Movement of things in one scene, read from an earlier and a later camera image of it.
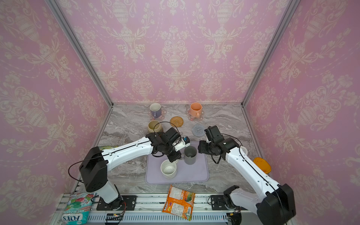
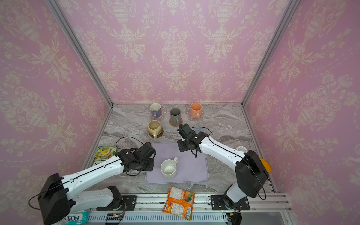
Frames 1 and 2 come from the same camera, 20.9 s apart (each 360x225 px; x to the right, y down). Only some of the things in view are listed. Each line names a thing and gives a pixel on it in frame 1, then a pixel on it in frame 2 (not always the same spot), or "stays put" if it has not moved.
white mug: [168, 168] stays put
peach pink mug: [196, 109] stays put
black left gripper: [176, 156] to [151, 168]
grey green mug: [190, 154] to [175, 116]
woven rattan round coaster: [176, 121] stays put
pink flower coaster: [193, 118] stays put
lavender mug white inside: [155, 108] stays put
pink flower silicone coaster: [163, 113] stays put
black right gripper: [202, 147] to [180, 145]
